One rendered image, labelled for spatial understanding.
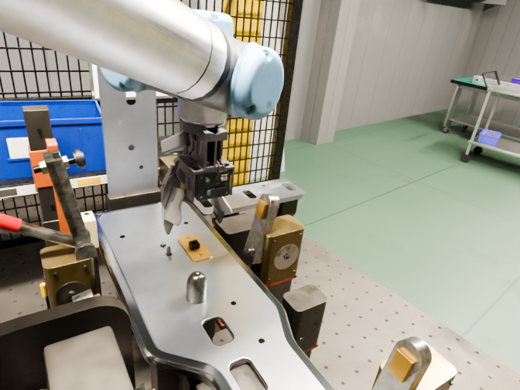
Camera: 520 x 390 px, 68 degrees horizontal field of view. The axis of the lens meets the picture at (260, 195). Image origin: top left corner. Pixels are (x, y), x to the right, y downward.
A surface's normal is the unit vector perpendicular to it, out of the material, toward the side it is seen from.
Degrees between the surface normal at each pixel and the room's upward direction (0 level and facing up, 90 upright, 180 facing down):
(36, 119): 90
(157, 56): 115
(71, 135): 90
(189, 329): 0
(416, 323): 0
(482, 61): 90
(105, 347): 0
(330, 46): 90
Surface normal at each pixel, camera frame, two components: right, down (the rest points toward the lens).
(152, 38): 0.71, 0.55
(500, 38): -0.76, 0.23
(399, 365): -0.80, -0.02
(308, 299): 0.10, -0.89
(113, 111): 0.53, 0.43
